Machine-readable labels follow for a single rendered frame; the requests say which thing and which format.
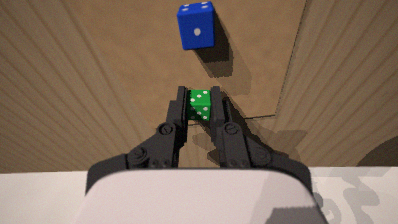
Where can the green die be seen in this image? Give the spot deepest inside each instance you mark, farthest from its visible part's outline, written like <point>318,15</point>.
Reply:
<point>199,105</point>

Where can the brown flat mat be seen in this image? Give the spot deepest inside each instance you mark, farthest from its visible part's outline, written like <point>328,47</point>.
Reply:
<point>141,41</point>

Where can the blue die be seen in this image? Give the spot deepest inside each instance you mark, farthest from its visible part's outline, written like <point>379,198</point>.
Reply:
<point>197,25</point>

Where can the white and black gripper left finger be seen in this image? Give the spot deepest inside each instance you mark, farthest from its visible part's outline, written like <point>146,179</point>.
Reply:
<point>159,151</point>

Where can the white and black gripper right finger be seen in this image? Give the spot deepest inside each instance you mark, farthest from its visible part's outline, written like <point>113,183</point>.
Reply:
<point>236,150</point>

